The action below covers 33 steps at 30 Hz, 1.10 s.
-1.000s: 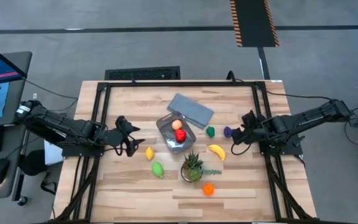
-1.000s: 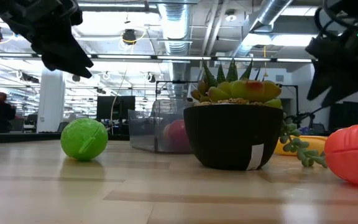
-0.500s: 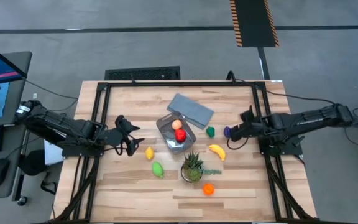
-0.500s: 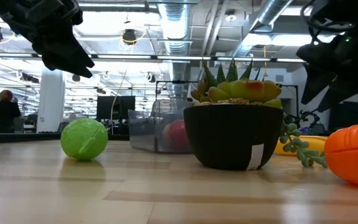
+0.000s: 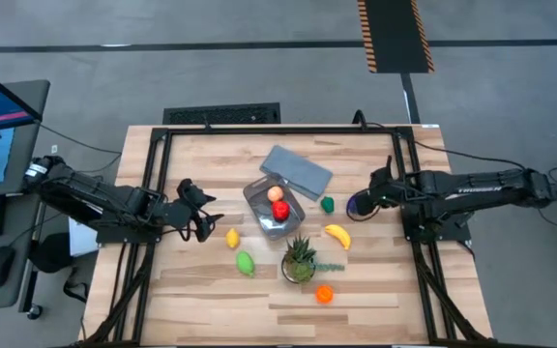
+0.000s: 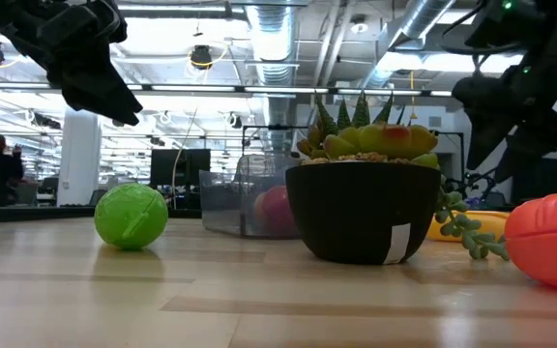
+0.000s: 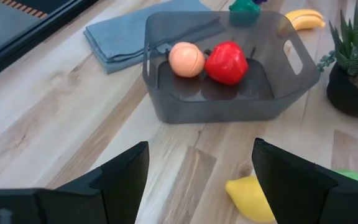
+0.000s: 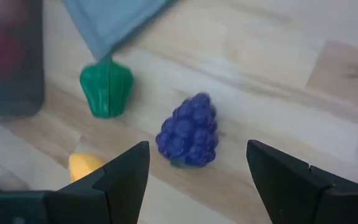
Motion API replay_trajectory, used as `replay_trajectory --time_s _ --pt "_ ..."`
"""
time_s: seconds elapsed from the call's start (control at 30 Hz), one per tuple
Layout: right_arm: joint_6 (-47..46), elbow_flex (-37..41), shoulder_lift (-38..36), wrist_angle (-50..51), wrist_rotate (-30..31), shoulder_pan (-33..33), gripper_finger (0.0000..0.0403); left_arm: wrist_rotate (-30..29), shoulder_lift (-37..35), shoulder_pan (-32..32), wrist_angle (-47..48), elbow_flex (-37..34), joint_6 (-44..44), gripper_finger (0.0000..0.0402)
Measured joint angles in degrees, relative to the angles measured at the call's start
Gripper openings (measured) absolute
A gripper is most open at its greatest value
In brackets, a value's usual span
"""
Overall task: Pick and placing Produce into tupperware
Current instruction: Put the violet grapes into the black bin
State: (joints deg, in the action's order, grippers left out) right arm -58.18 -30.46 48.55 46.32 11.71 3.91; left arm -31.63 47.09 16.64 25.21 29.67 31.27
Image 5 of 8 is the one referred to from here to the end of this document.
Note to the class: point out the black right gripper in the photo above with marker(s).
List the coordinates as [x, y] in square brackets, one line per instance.
[377, 200]

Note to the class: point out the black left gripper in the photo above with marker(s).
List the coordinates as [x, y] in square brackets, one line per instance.
[182, 210]

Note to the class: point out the purple toy grapes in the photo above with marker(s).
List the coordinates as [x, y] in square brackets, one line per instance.
[351, 206]

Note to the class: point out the yellow toy lemon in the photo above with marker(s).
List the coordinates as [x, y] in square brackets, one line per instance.
[232, 238]

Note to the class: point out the dark green toy pepper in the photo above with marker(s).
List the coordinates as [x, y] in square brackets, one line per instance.
[327, 205]

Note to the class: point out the light green toy mango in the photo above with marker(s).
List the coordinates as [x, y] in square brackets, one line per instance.
[245, 263]

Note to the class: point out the pale orange toy peach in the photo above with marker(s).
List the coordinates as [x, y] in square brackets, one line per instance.
[275, 194]

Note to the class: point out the red toy apple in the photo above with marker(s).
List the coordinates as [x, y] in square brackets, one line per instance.
[281, 211]

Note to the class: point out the orange toy fruit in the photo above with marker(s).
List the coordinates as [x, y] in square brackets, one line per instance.
[324, 294]

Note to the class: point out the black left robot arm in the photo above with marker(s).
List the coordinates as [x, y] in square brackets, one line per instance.
[90, 200]

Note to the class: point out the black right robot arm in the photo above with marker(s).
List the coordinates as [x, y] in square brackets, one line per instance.
[477, 189]

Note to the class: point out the yellow toy banana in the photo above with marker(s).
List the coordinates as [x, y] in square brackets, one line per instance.
[339, 236]

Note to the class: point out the grey translucent plastic container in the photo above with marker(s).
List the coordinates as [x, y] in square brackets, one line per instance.
[261, 220]

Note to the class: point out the folded grey-blue cloth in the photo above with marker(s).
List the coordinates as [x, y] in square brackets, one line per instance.
[298, 171]

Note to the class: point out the succulent plant in black pot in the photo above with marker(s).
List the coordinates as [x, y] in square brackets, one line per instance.
[299, 263]

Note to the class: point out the black floor vent grille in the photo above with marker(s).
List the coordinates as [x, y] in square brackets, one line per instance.
[222, 114]

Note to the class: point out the white paper sheet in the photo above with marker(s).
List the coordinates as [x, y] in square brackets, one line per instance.
[81, 238]

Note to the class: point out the black mat with orange stripes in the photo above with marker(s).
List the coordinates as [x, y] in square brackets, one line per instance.
[394, 36]

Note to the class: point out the grey side desk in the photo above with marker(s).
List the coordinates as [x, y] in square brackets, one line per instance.
[27, 159]

